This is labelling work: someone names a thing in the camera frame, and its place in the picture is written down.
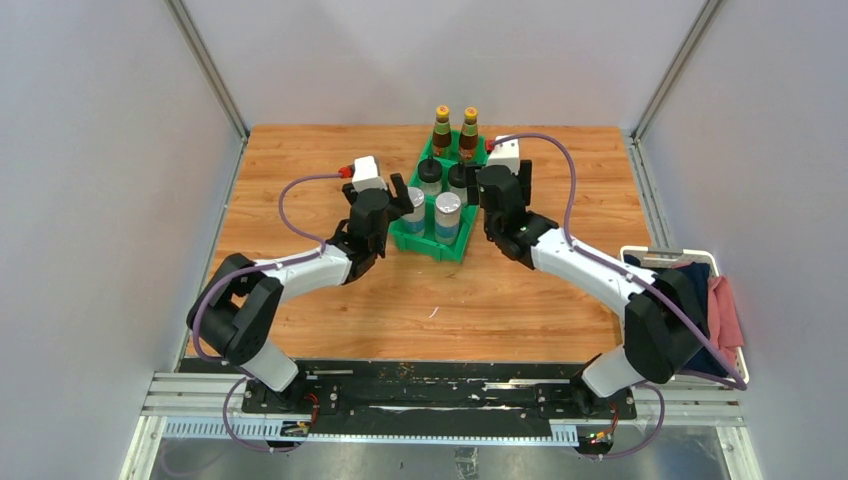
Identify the black cap white powder jar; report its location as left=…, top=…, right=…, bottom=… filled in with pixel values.
left=447, top=163, right=468, bottom=206

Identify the silver lid spice jar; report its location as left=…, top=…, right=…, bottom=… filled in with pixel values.
left=402, top=186, right=426, bottom=237

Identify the green plastic triple bin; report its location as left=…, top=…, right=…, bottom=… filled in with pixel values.
left=388, top=129, right=488, bottom=263

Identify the silver lid blue label jar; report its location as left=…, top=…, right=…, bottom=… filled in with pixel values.
left=434, top=192, right=462, bottom=245

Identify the black cap salt jar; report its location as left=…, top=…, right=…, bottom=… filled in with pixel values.
left=417, top=156, right=443, bottom=197

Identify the yellow cap sauce bottle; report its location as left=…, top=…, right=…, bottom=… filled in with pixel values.
left=431, top=105, right=453, bottom=157
left=458, top=106, right=479, bottom=163

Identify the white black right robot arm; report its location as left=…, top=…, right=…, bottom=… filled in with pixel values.
left=466, top=161, right=709, bottom=418

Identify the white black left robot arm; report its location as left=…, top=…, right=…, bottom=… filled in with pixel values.
left=186, top=173, right=414, bottom=413

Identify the white plastic basket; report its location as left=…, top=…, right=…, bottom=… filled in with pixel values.
left=618, top=245, right=751, bottom=388

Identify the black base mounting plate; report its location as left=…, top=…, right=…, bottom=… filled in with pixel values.
left=238, top=359, right=637, bottom=438

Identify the pink cloth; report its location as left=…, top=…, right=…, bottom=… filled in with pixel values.
left=707, top=276, right=745, bottom=366

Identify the dark blue cloth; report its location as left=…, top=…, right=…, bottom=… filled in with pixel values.
left=674, top=263, right=727, bottom=377

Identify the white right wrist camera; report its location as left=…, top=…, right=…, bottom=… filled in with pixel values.
left=485, top=135, right=521, bottom=175

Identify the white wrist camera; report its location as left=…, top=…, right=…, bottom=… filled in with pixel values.
left=338, top=155, right=388, bottom=194
left=485, top=135, right=521, bottom=175

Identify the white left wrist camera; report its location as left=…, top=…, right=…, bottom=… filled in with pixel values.
left=338, top=155, right=388, bottom=194

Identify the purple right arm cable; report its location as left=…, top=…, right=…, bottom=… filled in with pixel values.
left=493, top=132, right=749, bottom=462

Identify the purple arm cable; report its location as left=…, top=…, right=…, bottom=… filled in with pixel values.
left=190, top=173, right=346, bottom=454
left=493, top=132, right=749, bottom=462

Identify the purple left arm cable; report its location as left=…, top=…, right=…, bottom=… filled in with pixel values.
left=190, top=173, right=346, bottom=454

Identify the right aluminium corner post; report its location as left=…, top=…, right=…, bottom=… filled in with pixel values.
left=631, top=0, right=725, bottom=143

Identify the aluminium corner frame post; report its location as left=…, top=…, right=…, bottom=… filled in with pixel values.
left=164, top=0, right=250, bottom=144

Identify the aluminium front rail frame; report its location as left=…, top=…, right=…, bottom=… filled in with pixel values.
left=121, top=359, right=762, bottom=479

